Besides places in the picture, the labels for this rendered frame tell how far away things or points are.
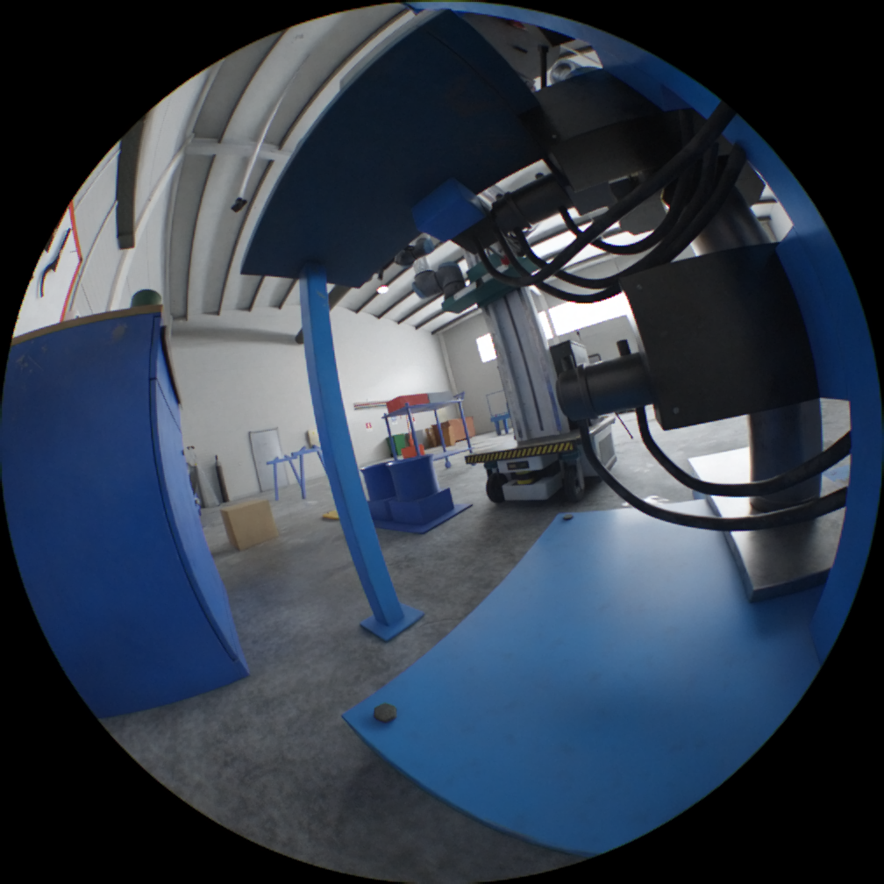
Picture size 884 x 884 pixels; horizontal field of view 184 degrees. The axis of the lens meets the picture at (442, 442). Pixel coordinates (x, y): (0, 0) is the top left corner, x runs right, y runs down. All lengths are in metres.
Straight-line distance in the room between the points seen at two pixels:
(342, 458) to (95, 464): 0.62
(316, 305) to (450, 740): 0.87
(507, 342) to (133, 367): 1.75
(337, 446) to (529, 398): 1.27
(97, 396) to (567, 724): 0.98
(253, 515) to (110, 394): 1.66
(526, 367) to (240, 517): 2.18
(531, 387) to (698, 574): 1.37
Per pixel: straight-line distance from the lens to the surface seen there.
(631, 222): 0.89
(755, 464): 0.74
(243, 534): 2.20
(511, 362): 1.73
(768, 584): 0.53
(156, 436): 0.72
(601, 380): 0.53
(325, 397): 0.66
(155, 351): 0.78
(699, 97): 0.50
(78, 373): 0.84
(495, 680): 0.43
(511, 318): 1.76
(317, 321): 0.73
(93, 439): 0.77
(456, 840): 0.47
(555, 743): 0.37
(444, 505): 1.62
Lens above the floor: 0.46
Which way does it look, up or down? 1 degrees down
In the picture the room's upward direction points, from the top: 13 degrees counter-clockwise
